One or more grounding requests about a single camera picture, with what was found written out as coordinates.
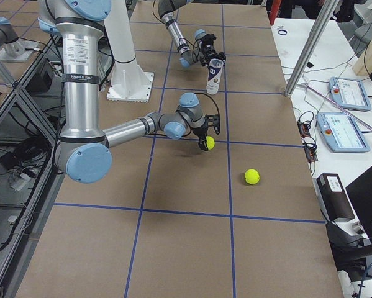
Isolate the yellow tennis ball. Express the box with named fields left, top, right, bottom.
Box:
left=206, top=135, right=215, bottom=151
left=244, top=169, right=260, bottom=185

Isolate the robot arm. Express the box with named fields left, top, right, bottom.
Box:
left=39, top=1, right=208, bottom=183
left=158, top=0, right=226, bottom=68

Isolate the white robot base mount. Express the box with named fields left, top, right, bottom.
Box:
left=104, top=0, right=154, bottom=102

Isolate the white blue tennis ball can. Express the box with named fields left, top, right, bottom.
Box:
left=206, top=58, right=224, bottom=95

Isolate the black monitor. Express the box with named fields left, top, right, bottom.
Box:
left=346, top=166, right=372, bottom=239

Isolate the aluminium frame post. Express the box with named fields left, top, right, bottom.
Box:
left=284, top=0, right=338, bottom=97

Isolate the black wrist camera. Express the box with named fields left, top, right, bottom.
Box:
left=201, top=34, right=217, bottom=48
left=205, top=114, right=221, bottom=135

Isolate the small electronics board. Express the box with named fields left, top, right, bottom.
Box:
left=297, top=120, right=317, bottom=163

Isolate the black box with label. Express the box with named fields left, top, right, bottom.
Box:
left=316, top=173, right=355, bottom=222

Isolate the far teach pendant tablet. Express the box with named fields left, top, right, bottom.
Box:
left=329, top=77, right=371, bottom=112

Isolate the near teach pendant tablet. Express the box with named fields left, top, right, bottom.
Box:
left=317, top=112, right=370, bottom=153

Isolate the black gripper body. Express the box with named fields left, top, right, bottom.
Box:
left=200, top=44, right=220, bottom=61
left=193, top=124, right=208, bottom=140

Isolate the teach pendant tablet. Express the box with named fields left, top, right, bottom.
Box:
left=317, top=112, right=370, bottom=153
left=329, top=77, right=371, bottom=112

